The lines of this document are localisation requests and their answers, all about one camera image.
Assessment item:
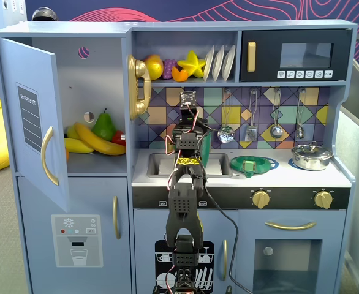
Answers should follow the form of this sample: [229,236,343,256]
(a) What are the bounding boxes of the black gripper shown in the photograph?
[172,106,211,135]

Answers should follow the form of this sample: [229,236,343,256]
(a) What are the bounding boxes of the blue cabinet door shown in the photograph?
[0,37,70,213]

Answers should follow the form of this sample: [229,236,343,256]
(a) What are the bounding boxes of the metal toy skimmer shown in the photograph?
[217,88,235,144]

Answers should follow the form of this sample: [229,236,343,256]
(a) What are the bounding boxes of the orange toy fruit slice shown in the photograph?
[171,66,189,83]

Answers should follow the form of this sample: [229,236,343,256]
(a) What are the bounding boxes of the grey toy sink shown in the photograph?
[145,151,234,178]

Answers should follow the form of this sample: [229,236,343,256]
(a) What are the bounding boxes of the yellow toy starfruit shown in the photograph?
[176,50,207,79]

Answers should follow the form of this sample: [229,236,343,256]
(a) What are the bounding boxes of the purple toy grapes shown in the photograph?
[162,58,178,80]

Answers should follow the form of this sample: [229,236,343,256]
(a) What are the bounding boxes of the metal toy slotted spatula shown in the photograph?
[244,88,259,142]

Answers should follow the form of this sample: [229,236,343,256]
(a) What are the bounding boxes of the gold toy telephone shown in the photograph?
[127,54,152,121]

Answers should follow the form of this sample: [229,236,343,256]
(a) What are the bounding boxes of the white toy plate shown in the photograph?
[211,45,225,82]
[221,44,236,81]
[203,45,216,82]

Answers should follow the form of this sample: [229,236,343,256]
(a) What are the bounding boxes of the yellow red toy mango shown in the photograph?
[143,54,164,81]

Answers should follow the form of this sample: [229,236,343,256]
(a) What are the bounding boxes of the red toy pepper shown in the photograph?
[111,130,127,146]

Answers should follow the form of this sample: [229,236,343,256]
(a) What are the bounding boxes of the green printed lid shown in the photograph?
[230,155,275,178]

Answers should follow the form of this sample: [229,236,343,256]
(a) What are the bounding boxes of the green toy pear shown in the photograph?
[91,108,118,141]

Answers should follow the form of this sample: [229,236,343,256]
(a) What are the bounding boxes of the metal toy ladle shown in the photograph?
[270,88,284,139]

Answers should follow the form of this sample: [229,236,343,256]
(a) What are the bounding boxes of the large yellow toy banana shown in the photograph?
[74,121,127,156]

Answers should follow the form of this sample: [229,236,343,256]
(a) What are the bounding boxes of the gold stove knob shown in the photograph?
[252,189,271,210]
[314,189,333,210]

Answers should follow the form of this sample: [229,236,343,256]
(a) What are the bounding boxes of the black microwave door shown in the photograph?
[239,29,353,82]

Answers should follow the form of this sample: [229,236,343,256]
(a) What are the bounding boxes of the metal toy spoon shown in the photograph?
[295,88,306,139]

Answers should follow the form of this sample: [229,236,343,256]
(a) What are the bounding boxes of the steel toy pot with lid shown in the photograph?
[290,141,334,171]

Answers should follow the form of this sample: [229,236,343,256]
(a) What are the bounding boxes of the blue fridge door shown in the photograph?
[17,176,132,294]

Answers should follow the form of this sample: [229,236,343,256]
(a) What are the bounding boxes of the blue toy kitchen unit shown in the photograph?
[0,20,358,294]

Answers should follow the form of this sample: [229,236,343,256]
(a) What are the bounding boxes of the black helmet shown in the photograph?
[31,6,59,22]

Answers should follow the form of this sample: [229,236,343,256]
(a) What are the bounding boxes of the blue oven door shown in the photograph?
[238,209,347,294]

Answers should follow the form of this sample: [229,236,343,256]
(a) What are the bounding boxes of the small wrist camera board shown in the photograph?
[179,90,197,108]

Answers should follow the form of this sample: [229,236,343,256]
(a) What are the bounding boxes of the gold microwave handle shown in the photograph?
[247,41,257,73]

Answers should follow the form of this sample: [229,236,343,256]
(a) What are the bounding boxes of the gold fridge door handle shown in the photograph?
[111,195,121,240]

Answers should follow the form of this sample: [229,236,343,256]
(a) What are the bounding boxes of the black cable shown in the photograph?
[202,179,255,294]

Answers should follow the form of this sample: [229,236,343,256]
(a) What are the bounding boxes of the gold dishwasher door handle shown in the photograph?
[222,239,229,281]

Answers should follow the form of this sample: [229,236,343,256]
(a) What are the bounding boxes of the gold oven door handle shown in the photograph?
[264,220,317,231]

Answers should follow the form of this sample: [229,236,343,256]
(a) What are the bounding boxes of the gold curved cabinet door handle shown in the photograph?
[40,126,59,186]

